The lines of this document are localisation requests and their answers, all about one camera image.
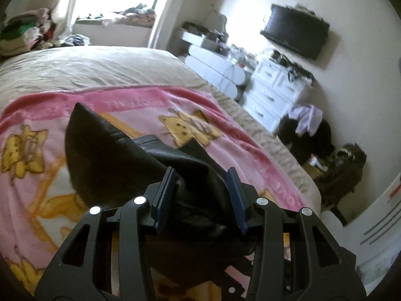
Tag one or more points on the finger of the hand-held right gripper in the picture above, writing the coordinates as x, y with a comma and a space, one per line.
230, 283

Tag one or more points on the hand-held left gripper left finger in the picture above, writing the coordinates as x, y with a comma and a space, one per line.
164, 194

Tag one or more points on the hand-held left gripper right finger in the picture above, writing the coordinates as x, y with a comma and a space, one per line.
236, 200

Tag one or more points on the black leather jacket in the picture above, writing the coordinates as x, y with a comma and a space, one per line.
109, 150

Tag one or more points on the pile of black clothes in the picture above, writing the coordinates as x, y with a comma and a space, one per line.
300, 145

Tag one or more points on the pile of clothes on windowsill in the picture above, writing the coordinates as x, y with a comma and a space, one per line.
134, 14

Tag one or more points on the stack of folded clothes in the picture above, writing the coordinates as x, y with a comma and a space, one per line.
22, 33

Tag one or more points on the pink printed blanket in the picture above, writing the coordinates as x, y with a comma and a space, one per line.
125, 100

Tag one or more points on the purple cloth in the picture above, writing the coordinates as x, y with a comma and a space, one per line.
307, 119

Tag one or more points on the white drawer dresser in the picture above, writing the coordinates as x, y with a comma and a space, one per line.
275, 97

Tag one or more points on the black bag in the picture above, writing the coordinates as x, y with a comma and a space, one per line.
344, 169

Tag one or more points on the white curved cabinet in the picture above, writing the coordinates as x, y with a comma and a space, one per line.
213, 67

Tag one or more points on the clutter of small bottles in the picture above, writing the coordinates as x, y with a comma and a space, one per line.
238, 56

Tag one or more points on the clutter on dresser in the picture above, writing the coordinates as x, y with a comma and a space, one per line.
291, 65

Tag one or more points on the beige bed sheet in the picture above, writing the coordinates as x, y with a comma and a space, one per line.
94, 65

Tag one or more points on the white panel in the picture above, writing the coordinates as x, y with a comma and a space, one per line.
382, 222

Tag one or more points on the white vanity shelf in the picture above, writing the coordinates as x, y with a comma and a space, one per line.
195, 37

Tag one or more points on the white window bench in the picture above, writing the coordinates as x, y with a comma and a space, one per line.
119, 36

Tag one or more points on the black and white cloth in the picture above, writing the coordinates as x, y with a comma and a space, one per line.
75, 39

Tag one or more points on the vanity mirror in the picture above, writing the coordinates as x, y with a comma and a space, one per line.
221, 18

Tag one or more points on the white curtain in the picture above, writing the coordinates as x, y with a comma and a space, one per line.
65, 6

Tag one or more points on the black wall television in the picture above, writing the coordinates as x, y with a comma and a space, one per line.
294, 34

